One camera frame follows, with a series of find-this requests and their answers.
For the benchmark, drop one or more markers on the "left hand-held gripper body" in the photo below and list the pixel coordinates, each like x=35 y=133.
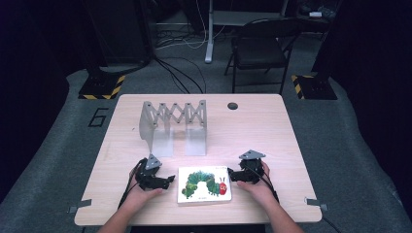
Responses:
x=149 y=179

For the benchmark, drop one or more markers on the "person's left hand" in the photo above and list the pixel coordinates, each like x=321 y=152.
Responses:
x=142 y=195

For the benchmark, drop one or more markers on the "white desk leg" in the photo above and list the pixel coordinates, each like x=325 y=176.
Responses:
x=209 y=35

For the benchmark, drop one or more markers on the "small white device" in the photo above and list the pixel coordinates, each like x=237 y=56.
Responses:
x=315 y=14

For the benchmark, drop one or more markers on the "black folding chair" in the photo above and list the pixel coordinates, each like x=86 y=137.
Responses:
x=260 y=53

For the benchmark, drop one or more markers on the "black striped stand base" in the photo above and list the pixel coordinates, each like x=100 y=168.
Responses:
x=102 y=87
x=312 y=88

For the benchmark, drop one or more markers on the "person's right hand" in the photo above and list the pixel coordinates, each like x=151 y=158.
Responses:
x=259 y=191

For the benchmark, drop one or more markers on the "black cabinet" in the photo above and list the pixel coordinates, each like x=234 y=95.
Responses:
x=120 y=32

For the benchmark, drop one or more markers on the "grey background desk top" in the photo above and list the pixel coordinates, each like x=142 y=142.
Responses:
x=246 y=16

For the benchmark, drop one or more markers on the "grey expandable metal book rack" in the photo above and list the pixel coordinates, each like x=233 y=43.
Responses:
x=173 y=124

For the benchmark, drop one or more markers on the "grey tape strip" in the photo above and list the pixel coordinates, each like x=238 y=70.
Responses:
x=80 y=205
x=316 y=203

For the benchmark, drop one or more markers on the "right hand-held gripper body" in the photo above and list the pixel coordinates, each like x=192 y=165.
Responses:
x=252 y=170

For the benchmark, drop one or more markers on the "white caterpillar picture book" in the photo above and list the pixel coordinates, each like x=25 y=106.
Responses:
x=204 y=185

